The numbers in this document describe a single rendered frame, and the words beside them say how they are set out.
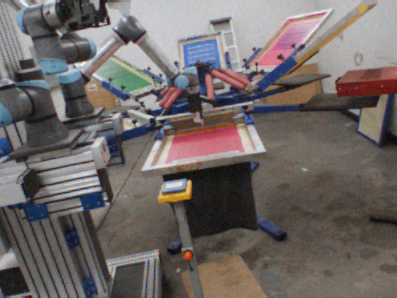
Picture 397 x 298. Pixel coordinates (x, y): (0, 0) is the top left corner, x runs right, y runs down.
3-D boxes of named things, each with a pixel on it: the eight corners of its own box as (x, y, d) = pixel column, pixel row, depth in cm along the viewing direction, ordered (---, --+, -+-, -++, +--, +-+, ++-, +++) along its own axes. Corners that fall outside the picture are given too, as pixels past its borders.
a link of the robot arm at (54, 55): (82, 68, 103) (72, 32, 99) (57, 74, 93) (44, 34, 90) (63, 71, 106) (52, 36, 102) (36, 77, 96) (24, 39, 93)
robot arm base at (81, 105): (62, 119, 167) (56, 100, 164) (70, 113, 181) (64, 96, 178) (91, 114, 167) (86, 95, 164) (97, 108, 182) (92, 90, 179)
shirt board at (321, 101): (381, 101, 234) (381, 90, 231) (376, 117, 203) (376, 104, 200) (218, 108, 308) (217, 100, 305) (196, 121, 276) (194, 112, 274)
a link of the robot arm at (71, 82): (61, 99, 164) (53, 72, 160) (64, 96, 177) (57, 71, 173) (86, 94, 167) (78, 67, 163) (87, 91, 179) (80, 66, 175)
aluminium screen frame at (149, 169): (267, 158, 150) (266, 151, 149) (142, 178, 155) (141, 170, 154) (247, 117, 224) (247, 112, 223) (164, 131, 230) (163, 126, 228)
